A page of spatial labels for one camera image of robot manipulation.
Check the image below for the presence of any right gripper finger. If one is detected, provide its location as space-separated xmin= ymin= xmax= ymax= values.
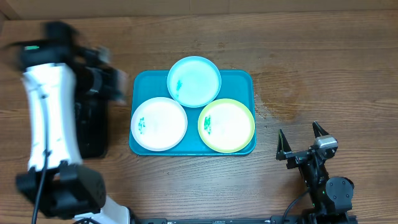
xmin=312 ymin=121 xmax=329 ymax=138
xmin=276 ymin=129 xmax=292 ymax=156

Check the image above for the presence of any white plate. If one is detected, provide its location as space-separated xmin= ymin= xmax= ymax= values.
xmin=130 ymin=97 xmax=188 ymax=152

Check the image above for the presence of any light blue plate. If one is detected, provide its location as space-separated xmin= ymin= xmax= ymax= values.
xmin=167 ymin=56 xmax=221 ymax=108

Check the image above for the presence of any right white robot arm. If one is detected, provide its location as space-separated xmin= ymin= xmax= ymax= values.
xmin=271 ymin=121 xmax=358 ymax=223

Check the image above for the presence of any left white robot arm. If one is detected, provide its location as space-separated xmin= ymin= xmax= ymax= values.
xmin=13 ymin=21 xmax=134 ymax=223

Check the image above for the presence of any black rectangular water tray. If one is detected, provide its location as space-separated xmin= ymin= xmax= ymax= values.
xmin=75 ymin=96 xmax=108 ymax=159

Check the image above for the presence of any teal plastic tray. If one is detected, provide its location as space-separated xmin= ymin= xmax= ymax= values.
xmin=129 ymin=70 xmax=256 ymax=156

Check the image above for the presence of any green rimmed yellow plate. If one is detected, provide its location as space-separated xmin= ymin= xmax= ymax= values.
xmin=197 ymin=98 xmax=255 ymax=153

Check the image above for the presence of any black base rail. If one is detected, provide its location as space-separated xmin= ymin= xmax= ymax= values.
xmin=136 ymin=215 xmax=358 ymax=224

